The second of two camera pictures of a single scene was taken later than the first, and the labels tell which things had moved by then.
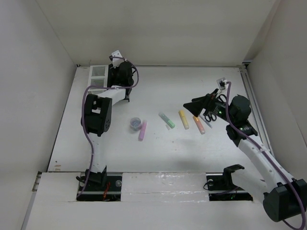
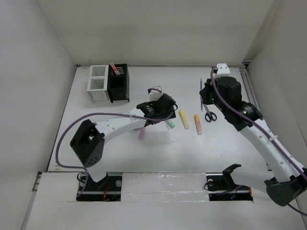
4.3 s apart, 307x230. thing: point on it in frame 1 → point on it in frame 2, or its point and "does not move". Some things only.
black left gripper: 114,70 → 168,113
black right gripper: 206,102 → 205,91
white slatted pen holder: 99,77 does not move
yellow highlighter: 183,119 does not move
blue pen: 206,120 → 201,97
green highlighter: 169,122 does not move
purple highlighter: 142,130 does not move
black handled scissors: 210,116 does not move
